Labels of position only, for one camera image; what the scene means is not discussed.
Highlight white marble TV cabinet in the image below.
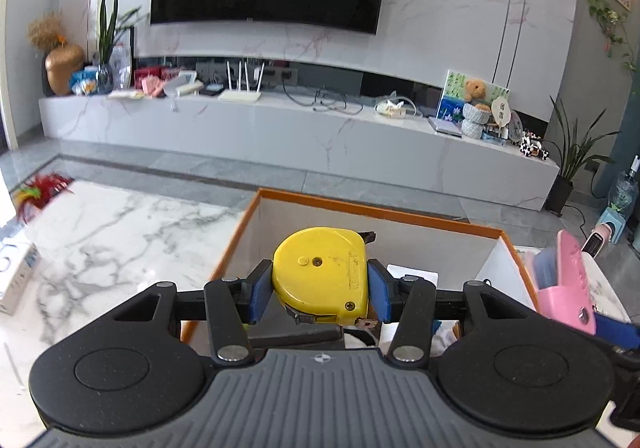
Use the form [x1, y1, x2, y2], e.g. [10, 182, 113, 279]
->
[39, 85, 560, 213]

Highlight clear plastic bottle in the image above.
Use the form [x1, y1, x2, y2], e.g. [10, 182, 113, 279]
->
[610, 155, 640, 216]

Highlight red feather plant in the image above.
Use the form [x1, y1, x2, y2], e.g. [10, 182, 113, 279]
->
[14, 172, 76, 224]

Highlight orange cardboard box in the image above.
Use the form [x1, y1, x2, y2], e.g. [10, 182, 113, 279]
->
[181, 187, 541, 359]

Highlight pink mini heater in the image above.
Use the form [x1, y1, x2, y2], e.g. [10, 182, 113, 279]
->
[582, 220, 623, 259]

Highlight clear plastic bag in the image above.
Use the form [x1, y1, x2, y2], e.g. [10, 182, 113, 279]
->
[110, 44, 133, 90]

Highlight light blue stand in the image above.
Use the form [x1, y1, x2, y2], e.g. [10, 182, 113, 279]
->
[597, 208, 631, 244]

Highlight red gift box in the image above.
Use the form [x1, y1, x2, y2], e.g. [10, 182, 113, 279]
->
[134, 67, 166, 90]

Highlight dark grey box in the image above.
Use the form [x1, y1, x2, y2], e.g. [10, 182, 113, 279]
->
[247, 300, 347, 351]

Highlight white router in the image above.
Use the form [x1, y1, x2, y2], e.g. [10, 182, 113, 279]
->
[218, 60, 266, 104]

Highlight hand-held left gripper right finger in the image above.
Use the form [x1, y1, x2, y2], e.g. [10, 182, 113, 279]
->
[367, 258, 538, 364]

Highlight golden vase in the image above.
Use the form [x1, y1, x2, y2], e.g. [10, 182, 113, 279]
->
[45, 43, 86, 96]

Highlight small teddy bear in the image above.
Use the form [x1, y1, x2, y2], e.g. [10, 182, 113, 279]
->
[462, 79, 488, 111]

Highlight cow figurines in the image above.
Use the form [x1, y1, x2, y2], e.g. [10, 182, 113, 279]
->
[519, 130, 551, 160]

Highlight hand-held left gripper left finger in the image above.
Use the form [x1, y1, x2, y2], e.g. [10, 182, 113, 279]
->
[107, 258, 275, 364]

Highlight yellow tape measure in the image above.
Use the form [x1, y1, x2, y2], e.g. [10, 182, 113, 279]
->
[272, 226, 377, 329]

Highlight landscape painting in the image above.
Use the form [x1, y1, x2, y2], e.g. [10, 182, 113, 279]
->
[439, 69, 511, 121]

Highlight round hand fan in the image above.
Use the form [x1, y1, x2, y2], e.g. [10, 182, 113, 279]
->
[490, 95, 512, 139]

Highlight potted floor plant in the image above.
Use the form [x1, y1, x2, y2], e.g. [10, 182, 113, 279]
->
[542, 95, 621, 216]

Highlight white device box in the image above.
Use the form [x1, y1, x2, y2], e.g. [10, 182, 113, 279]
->
[0, 237, 41, 316]

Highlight white rectangular box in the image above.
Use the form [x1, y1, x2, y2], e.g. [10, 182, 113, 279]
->
[162, 70, 205, 98]

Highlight dried flower bunch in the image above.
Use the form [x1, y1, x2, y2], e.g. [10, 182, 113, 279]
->
[27, 10, 68, 51]

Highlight grey laptop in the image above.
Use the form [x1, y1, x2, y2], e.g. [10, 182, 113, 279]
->
[427, 115, 463, 137]

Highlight green leafy plant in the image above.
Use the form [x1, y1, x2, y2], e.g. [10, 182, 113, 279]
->
[95, 0, 151, 66]

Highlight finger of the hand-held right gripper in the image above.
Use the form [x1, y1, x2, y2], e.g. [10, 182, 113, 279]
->
[592, 310, 640, 351]

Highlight hanging vine plant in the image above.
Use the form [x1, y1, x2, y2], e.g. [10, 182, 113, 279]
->
[586, 0, 640, 94]

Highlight blue snack bag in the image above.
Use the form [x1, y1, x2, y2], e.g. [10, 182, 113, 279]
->
[70, 69, 98, 95]

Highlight pink plastic organizer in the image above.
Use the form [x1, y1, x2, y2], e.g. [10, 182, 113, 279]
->
[530, 229, 598, 336]

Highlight black cables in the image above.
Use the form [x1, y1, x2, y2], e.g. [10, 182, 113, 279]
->
[282, 78, 366, 116]

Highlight white device with tubes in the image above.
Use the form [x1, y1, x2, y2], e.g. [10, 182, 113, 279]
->
[374, 95, 418, 119]

